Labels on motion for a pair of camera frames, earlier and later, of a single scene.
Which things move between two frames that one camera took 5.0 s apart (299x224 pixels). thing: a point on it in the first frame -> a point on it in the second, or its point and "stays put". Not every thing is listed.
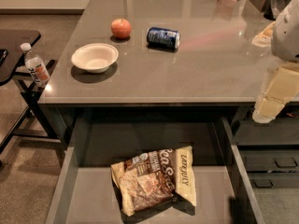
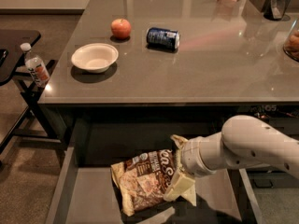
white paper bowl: [94, 57] stays put
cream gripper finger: [281, 90] -> [181, 185]
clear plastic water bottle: [35, 65] stays put
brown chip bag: [152, 178] stays put
